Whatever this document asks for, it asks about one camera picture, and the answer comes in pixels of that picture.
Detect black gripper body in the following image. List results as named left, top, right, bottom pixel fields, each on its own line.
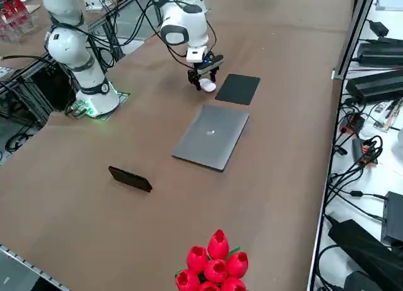
left=188, top=61, right=218, bottom=76

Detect white computer mouse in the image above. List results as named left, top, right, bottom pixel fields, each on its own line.
left=198, top=78, right=217, bottom=93

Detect dark green model phone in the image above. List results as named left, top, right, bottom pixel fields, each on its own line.
left=108, top=165, right=153, bottom=193

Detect black mouse pad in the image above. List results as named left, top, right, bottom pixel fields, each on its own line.
left=215, top=73, right=261, bottom=106

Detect silver closed laptop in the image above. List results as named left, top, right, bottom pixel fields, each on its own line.
left=171, top=103, right=251, bottom=173

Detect black device with orange plugs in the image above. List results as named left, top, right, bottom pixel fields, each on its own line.
left=352, top=138, right=378, bottom=168
left=341, top=113, right=366, bottom=134

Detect black ribbed power brick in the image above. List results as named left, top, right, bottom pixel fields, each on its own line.
left=346, top=71, right=403, bottom=105
left=357, top=42, right=403, bottom=68

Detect small black power adapter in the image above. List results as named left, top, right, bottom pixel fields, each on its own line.
left=368, top=20, right=390, bottom=37

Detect printed circuit board strips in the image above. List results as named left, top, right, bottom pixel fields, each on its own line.
left=374, top=98, right=403, bottom=131

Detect clear acrylic rack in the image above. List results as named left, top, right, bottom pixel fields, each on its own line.
left=0, top=0, right=40, bottom=45

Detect large black power brick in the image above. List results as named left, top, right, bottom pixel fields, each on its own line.
left=327, top=219, right=403, bottom=291

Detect black electronics box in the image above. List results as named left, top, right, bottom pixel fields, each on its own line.
left=380, top=191, right=403, bottom=244

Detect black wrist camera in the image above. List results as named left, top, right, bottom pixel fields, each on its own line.
left=200, top=54, right=225, bottom=73

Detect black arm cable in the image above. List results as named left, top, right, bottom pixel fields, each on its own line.
left=84, top=0, right=219, bottom=67

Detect aluminium frame post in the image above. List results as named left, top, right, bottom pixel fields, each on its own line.
left=332, top=0, right=378, bottom=81

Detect aluminium profile frame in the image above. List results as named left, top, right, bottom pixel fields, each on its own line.
left=0, top=56, right=78, bottom=128

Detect grey metal rail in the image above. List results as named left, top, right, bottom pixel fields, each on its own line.
left=0, top=244, right=69, bottom=291

